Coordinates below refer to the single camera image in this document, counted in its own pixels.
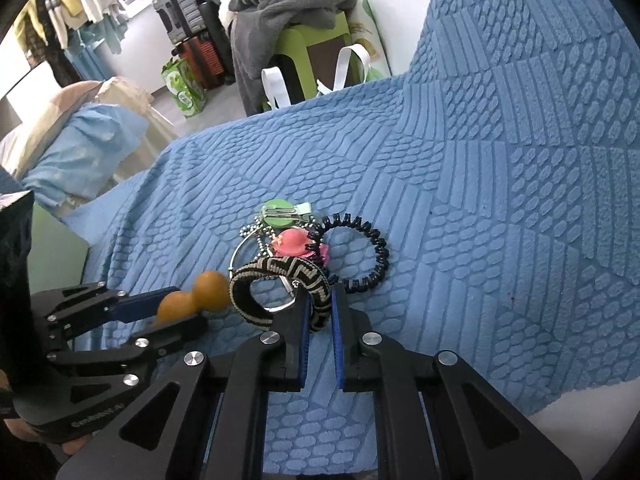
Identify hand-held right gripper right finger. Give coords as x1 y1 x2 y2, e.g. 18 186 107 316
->
330 285 583 480

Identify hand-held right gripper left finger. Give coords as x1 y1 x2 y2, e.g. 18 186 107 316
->
55 290 313 480

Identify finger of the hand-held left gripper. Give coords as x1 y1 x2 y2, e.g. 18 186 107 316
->
31 282 168 341
47 312 208 391

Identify orange ball hair tie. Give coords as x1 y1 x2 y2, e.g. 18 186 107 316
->
152 270 232 328

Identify silver wire ring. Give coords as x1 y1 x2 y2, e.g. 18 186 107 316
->
229 235 298 313

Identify black beige woven bracelet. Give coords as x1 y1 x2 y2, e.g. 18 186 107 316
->
229 255 332 335

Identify light green box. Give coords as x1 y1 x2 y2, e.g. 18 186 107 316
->
27 200 91 293

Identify black spiral hair tie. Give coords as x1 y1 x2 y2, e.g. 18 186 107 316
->
307 213 390 295

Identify pink hair clip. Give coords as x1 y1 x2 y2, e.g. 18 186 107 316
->
272 227 331 268

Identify silver bead chain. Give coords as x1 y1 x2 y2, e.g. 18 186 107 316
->
239 214 318 261

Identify green hair clip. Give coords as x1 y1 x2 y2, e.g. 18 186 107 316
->
261 199 313 228

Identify person's left hand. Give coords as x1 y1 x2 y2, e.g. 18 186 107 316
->
2 412 90 456

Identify blue and beige bedding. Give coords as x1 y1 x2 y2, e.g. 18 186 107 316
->
22 102 151 211

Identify cream bed skirt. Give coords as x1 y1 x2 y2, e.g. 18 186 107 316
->
95 76 181 186

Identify blue textured blanket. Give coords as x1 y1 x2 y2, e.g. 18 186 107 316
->
65 0 640 480

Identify beige pillow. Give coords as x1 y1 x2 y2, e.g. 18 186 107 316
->
0 80 101 176

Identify green shopping bag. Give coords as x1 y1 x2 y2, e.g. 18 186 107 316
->
161 56 207 118

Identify white cabinet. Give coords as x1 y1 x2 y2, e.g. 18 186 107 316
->
0 60 56 128

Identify orange suitcase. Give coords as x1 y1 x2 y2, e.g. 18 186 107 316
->
175 35 223 88

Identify white tote bag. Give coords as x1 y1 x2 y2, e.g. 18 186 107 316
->
262 44 373 111

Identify black suitcase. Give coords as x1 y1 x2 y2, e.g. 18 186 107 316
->
200 2 236 86

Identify grey suitcase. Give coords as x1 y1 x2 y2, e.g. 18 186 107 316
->
152 0 208 43

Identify green plastic stool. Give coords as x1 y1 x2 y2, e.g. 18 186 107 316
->
262 12 353 111

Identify grey fleece garment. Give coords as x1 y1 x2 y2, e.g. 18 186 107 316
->
227 0 358 116

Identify green dotted white board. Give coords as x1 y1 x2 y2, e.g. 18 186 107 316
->
322 0 391 78

